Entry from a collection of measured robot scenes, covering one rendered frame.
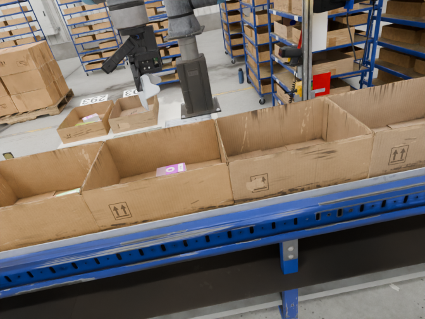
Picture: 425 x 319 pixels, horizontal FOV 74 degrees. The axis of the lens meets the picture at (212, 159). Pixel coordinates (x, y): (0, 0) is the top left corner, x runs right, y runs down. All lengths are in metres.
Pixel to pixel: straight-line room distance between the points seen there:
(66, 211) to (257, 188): 0.52
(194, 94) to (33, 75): 3.89
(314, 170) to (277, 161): 0.11
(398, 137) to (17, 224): 1.04
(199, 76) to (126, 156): 0.86
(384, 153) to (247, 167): 0.38
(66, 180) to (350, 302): 1.43
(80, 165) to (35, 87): 4.35
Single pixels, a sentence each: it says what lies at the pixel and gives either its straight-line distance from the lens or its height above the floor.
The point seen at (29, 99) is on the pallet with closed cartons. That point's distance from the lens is 5.51.
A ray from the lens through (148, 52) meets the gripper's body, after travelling 0.81.
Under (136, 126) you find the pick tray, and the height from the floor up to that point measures 0.77.
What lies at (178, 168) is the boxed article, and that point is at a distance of 0.97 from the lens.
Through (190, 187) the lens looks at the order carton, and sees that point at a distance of 0.76.
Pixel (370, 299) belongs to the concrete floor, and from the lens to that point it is 1.75.
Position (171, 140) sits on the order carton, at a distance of 1.01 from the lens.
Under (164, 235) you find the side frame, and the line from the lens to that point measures 0.78.
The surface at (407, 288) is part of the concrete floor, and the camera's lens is 1.84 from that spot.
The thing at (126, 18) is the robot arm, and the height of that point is 1.41.
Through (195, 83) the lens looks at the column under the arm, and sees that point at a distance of 1.77.
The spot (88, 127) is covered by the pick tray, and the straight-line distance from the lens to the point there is 1.89.
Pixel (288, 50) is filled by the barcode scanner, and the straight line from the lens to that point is 1.62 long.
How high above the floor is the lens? 1.45
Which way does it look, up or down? 32 degrees down
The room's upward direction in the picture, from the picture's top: 11 degrees counter-clockwise
